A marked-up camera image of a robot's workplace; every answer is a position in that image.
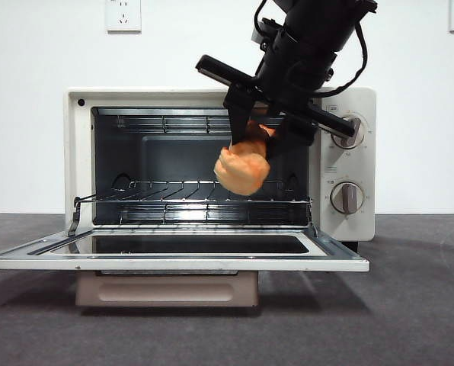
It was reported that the metal wire oven rack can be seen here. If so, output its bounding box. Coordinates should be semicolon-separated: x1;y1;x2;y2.
73;180;316;231

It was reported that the cream timer knob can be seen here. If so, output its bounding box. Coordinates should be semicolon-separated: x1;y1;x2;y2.
331;181;366;214

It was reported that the glass oven door with handle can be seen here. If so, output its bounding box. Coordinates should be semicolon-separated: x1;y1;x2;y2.
0;228;370;308

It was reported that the cream temperature knob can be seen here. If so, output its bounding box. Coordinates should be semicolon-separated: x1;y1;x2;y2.
330;116;366;149

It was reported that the cream Toshiba toaster oven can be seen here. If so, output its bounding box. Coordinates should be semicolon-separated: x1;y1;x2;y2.
63;86;377;253

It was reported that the orange-brown bread roll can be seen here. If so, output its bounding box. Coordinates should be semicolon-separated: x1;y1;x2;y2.
214;120;277;197

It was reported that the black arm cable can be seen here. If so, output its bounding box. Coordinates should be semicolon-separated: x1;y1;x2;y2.
310;21;368;96

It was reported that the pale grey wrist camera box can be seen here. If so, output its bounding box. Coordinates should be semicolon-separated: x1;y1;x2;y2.
251;17;287;50

